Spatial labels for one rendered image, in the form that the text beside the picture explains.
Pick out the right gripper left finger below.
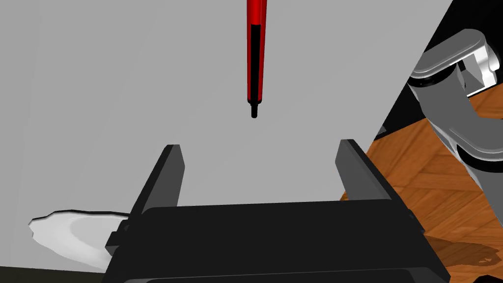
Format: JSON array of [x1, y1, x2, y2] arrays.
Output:
[[129, 144, 186, 217]]

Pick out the red and black pen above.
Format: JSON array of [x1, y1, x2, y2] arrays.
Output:
[[246, 0, 268, 119]]

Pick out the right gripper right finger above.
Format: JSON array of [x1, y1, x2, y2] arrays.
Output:
[[335, 139, 404, 202]]

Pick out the white plate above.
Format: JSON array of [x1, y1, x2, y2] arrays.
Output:
[[28, 210, 131, 272]]

